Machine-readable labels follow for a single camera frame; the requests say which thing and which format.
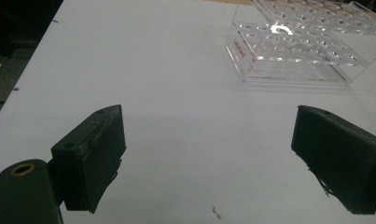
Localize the white table board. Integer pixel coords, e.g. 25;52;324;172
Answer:
0;0;376;224

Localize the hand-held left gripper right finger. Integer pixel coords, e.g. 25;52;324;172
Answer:
290;105;376;216

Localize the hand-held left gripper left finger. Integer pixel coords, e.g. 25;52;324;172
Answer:
50;105;127;215

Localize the clear acrylic tube rack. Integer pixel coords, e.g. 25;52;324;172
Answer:
225;0;376;86

